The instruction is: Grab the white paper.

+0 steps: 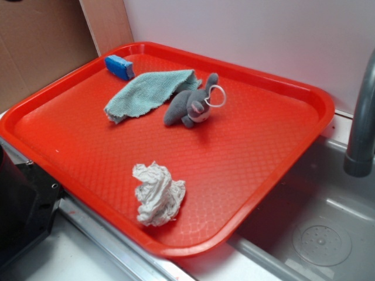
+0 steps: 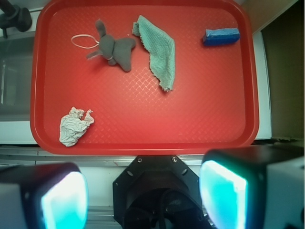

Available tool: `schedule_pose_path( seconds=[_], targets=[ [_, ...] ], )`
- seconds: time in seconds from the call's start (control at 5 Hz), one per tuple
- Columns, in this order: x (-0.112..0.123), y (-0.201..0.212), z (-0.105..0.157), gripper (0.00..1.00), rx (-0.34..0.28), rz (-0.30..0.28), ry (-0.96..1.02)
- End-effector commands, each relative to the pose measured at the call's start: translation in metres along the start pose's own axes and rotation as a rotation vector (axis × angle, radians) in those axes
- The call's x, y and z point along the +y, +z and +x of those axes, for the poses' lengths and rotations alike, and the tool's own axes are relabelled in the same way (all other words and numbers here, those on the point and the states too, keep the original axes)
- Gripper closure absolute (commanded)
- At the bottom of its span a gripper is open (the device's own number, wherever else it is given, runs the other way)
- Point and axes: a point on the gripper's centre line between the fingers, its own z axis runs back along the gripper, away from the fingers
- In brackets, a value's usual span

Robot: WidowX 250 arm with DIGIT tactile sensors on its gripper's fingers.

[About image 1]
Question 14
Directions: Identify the crumpled white paper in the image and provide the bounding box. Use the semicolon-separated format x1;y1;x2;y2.
132;162;186;227

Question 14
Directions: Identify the brown cardboard panel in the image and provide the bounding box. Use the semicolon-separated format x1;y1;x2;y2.
1;1;97;112

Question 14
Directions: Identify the grey sink faucet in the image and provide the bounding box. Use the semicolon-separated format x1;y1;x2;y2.
344;53;374;177

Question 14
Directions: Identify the light green cloth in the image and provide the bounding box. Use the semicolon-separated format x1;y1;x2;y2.
104;70;202;124

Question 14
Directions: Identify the grey plush bunny toy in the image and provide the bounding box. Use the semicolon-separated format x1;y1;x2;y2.
163;73;227;128

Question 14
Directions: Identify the blue sponge block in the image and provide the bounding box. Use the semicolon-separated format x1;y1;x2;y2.
104;55;135;81

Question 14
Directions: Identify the wooden board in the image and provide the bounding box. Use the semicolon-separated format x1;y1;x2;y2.
80;0;134;56

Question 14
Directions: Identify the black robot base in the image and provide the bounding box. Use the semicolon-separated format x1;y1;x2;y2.
1;148;62;269

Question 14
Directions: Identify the red plastic tray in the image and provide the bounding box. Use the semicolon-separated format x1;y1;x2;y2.
1;42;335;258

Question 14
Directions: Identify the grey toy sink basin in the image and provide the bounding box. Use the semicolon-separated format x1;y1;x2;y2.
178;137;374;280

